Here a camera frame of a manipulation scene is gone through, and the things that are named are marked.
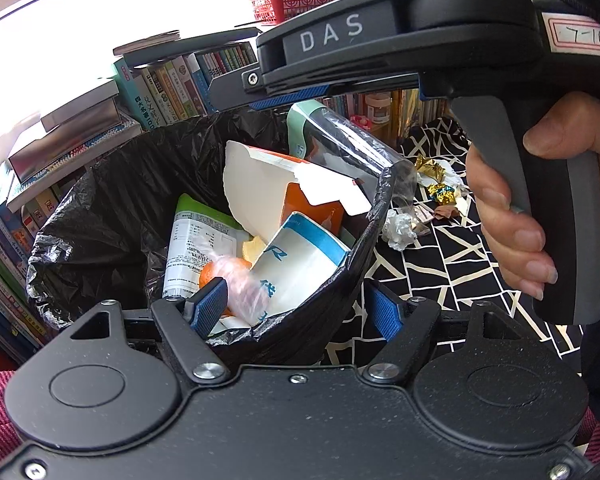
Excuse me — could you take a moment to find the pale paperback book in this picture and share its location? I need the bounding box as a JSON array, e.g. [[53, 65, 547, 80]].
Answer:
[[112, 31, 181, 56]]

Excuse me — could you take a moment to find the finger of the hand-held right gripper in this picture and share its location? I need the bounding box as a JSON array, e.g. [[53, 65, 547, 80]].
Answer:
[[247, 77, 424, 112], [207, 0, 422, 111]]

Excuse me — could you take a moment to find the row of colourful spine books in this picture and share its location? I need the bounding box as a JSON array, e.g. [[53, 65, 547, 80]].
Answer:
[[114, 42, 261, 128]]

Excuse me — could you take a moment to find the brown candy wrapper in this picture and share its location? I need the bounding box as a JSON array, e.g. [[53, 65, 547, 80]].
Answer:
[[415, 205, 461, 221]]

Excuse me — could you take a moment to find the row of thin picture books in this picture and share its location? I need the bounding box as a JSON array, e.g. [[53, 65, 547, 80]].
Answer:
[[390, 87, 451, 133]]

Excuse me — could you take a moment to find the row of blue spine books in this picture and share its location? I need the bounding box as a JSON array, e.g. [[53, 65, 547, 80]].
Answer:
[[325, 92, 368, 126]]

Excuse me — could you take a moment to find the orange white cardboard carton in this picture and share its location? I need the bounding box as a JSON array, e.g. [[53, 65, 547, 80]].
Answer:
[[223, 140, 372, 241]]

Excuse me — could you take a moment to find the clear plastic package mint card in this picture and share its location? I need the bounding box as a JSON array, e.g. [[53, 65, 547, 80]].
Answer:
[[286, 100, 416, 211]]

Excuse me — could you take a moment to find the trash bin with black bag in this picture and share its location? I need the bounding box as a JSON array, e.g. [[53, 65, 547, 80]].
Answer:
[[26, 105, 416, 361]]

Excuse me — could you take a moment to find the clear plastic wrapper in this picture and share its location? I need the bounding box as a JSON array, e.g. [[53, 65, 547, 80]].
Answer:
[[207, 255, 272, 323]]

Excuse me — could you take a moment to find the gold blue foil wrapper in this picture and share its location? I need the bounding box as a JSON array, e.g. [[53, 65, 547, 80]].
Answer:
[[427, 184, 463, 206]]

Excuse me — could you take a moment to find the black white patterned cloth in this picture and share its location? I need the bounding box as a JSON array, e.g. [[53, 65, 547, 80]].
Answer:
[[320, 117, 588, 366]]

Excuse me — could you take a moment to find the person's right hand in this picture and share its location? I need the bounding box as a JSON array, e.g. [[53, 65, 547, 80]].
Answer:
[[467, 92, 600, 301]]

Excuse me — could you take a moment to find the white paper bag blue print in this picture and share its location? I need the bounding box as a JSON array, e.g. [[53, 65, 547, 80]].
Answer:
[[250, 211, 352, 326]]

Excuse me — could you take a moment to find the small white jar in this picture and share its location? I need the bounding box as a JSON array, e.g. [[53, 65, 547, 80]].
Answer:
[[365, 92, 393, 123]]

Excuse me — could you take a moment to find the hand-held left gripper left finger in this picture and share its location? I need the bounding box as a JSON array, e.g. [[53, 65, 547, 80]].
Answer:
[[67, 276, 231, 387]]

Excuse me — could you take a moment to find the white tissue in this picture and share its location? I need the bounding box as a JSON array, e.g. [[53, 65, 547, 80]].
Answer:
[[382, 210, 421, 251]]

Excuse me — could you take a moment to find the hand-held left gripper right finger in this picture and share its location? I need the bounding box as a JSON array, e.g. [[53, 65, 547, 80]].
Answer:
[[362, 280, 525, 388]]

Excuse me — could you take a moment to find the gold foil wrapper white paper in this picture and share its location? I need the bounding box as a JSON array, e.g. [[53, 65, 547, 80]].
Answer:
[[415, 155, 463, 186]]

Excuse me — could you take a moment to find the green mailer package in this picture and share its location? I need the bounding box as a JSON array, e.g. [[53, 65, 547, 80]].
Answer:
[[162, 194, 253, 301]]

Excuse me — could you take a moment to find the row of children's books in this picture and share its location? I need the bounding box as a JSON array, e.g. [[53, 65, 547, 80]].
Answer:
[[0, 175, 88, 361]]

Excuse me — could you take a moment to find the stack of flat lying books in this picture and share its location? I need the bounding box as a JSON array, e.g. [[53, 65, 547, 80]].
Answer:
[[7, 80, 143, 211]]

